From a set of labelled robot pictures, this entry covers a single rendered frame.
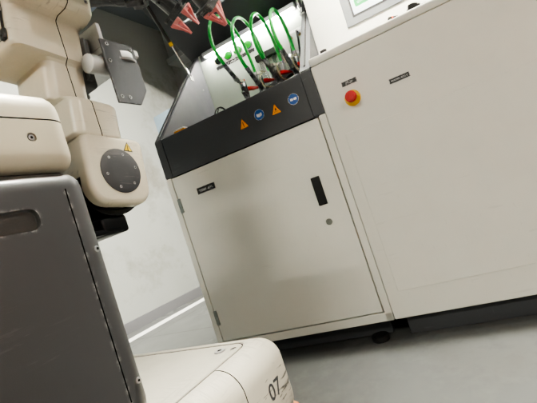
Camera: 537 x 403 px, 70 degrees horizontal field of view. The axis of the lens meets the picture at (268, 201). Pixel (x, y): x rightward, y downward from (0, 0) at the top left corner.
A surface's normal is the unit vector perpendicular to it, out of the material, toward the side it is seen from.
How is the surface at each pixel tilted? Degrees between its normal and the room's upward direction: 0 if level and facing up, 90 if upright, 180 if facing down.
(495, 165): 90
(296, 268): 90
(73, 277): 90
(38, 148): 90
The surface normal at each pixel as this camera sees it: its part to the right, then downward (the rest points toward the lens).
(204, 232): -0.39, 0.10
